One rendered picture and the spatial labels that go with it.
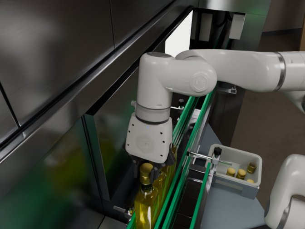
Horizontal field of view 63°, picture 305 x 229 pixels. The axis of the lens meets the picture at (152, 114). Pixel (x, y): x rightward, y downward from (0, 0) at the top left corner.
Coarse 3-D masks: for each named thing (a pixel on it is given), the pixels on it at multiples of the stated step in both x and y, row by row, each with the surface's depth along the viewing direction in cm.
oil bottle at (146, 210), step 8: (152, 192) 66; (136, 200) 66; (144, 200) 65; (152, 200) 65; (136, 208) 69; (144, 208) 67; (152, 208) 66; (136, 216) 72; (144, 216) 70; (152, 216) 69; (136, 224) 75; (144, 224) 73; (152, 224) 72
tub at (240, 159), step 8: (216, 144) 114; (224, 152) 114; (232, 152) 113; (240, 152) 111; (248, 152) 110; (208, 160) 107; (232, 160) 115; (240, 160) 113; (248, 160) 112; (256, 160) 110; (224, 168) 113; (240, 168) 113; (256, 168) 107; (224, 176) 100; (248, 176) 109; (256, 176) 103; (248, 184) 98; (256, 184) 97
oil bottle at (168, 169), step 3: (168, 165) 75; (171, 165) 78; (162, 168) 73; (165, 168) 73; (168, 168) 75; (171, 168) 79; (165, 171) 74; (168, 171) 76; (168, 174) 77; (168, 177) 78; (168, 180) 80; (168, 183) 81; (168, 186) 83; (168, 189) 84; (165, 198) 83
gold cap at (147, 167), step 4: (144, 164) 62; (148, 164) 62; (140, 168) 61; (144, 168) 61; (148, 168) 61; (140, 172) 60; (144, 172) 60; (148, 172) 60; (140, 176) 62; (144, 176) 60; (148, 176) 60; (140, 180) 62; (144, 180) 61; (148, 180) 61
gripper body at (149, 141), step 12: (132, 120) 54; (144, 120) 52; (168, 120) 54; (132, 132) 55; (144, 132) 54; (156, 132) 53; (168, 132) 53; (132, 144) 56; (144, 144) 55; (156, 144) 54; (168, 144) 54; (144, 156) 56; (156, 156) 55
